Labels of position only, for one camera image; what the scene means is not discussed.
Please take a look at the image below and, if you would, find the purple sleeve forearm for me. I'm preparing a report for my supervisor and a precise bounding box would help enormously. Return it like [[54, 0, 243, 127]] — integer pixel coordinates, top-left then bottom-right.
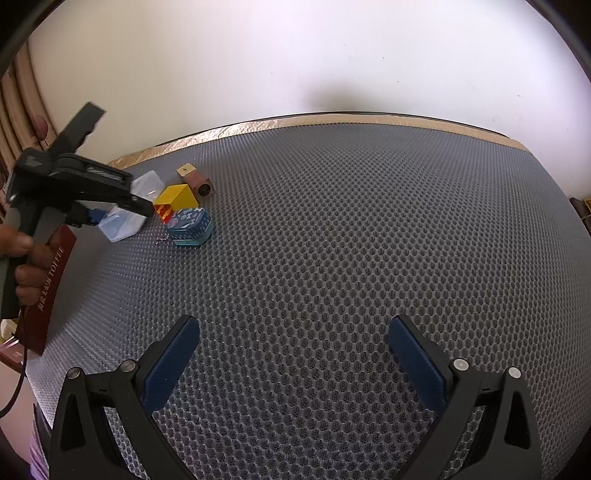
[[29, 404, 52, 480]]

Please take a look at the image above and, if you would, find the yellow block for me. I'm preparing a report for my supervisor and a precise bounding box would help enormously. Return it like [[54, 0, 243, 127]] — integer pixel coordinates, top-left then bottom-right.
[[153, 184, 199, 224]]

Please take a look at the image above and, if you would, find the cluttered side shelf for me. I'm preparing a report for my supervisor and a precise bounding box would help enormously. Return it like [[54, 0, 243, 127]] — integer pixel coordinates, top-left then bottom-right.
[[569, 197, 591, 234]]

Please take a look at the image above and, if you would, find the patterned beige curtain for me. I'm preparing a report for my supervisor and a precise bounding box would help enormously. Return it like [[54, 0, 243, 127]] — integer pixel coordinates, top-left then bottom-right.
[[0, 41, 56, 172]]

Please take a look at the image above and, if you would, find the blue patterned tin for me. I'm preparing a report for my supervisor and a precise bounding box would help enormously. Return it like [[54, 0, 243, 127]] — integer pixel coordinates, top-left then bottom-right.
[[166, 207, 213, 246]]

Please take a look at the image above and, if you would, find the left hand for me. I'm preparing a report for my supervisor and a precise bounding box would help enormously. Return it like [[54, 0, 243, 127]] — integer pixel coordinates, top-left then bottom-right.
[[0, 223, 60, 306]]

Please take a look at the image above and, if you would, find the gold satin tablecloth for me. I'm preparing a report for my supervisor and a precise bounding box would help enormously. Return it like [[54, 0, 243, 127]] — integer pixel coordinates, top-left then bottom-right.
[[109, 112, 528, 169]]

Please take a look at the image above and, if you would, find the brown wooden block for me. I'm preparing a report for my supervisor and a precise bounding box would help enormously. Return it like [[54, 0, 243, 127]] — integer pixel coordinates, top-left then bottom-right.
[[185, 171, 215, 202]]

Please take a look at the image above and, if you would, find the grey honeycomb mat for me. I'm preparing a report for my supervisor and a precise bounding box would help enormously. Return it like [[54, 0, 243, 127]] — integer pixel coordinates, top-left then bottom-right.
[[27, 125, 590, 479]]

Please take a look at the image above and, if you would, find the red gold tin box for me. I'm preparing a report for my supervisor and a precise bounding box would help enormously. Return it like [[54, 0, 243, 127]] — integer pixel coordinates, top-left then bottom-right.
[[16, 225, 76, 356]]

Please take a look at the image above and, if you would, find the large clear plastic case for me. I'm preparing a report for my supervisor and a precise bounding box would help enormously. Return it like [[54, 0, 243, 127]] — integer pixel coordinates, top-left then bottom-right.
[[97, 170, 167, 244]]

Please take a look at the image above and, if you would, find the small beige wooden block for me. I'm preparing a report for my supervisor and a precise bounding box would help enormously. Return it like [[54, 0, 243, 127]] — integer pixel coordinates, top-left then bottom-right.
[[176, 163, 197, 178]]

